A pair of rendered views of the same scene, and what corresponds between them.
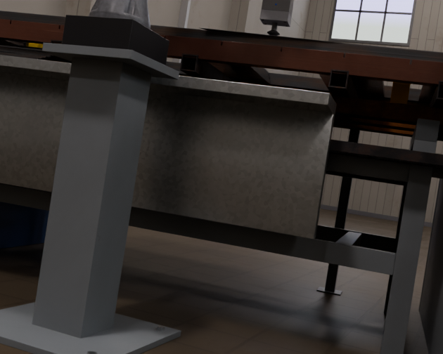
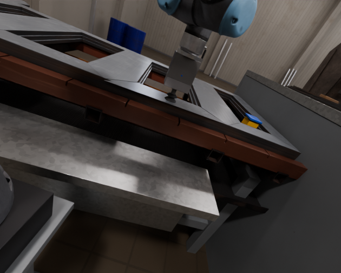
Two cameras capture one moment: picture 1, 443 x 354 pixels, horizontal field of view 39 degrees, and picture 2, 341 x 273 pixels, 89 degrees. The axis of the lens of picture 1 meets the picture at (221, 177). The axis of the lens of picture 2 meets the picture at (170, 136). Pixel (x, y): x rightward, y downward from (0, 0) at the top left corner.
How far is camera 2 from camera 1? 1.48 m
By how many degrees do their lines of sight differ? 38
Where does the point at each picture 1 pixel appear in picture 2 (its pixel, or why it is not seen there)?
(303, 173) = not seen: hidden behind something
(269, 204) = (148, 216)
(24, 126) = not seen: outside the picture
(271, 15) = (175, 85)
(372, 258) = (196, 223)
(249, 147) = not seen: hidden behind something
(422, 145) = (244, 189)
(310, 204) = (174, 219)
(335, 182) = (158, 40)
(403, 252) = (212, 225)
